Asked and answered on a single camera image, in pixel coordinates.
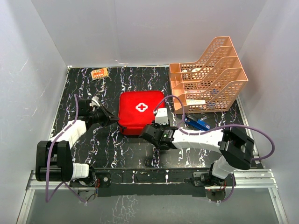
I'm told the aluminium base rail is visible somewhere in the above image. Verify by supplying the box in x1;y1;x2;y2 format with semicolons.
17;168;288;224

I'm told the orange snack packet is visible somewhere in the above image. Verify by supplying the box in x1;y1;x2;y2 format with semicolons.
91;68;109;80

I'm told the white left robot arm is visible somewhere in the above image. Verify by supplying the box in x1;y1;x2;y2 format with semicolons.
35;95;119;186

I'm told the red black medicine case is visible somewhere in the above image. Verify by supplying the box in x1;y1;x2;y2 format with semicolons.
118;91;164;136

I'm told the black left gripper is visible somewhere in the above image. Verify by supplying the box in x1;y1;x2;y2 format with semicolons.
89;105;119;127

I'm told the orange mesh file organizer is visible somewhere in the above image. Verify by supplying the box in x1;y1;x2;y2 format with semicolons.
169;36;248;114

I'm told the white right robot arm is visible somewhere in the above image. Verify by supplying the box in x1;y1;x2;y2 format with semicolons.
140;109;254;185

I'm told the blue stapler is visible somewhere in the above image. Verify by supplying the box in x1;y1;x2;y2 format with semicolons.
184;115;210;131

